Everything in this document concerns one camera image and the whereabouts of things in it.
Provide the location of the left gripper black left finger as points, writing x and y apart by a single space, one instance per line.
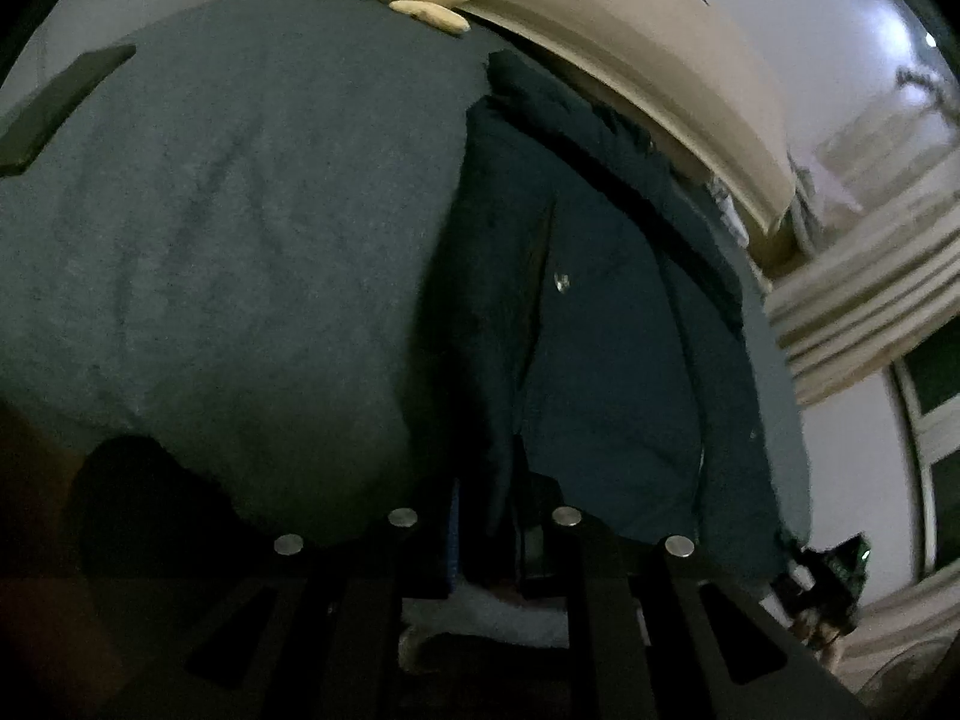
307 623

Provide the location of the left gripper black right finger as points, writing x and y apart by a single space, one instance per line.
656 630

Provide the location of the dark navy puffer jacket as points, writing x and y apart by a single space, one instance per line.
579 324

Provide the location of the beige pleated curtain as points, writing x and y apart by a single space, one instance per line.
886 192

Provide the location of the grey bed sheet mattress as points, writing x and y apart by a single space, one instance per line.
211 277

